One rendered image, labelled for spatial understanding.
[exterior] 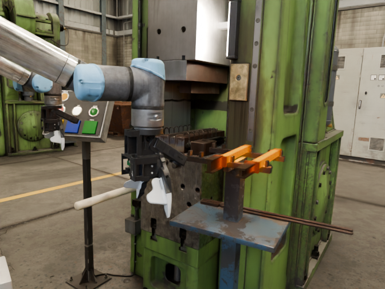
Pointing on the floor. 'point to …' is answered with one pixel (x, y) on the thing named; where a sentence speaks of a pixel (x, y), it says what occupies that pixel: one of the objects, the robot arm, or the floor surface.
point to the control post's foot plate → (82, 279)
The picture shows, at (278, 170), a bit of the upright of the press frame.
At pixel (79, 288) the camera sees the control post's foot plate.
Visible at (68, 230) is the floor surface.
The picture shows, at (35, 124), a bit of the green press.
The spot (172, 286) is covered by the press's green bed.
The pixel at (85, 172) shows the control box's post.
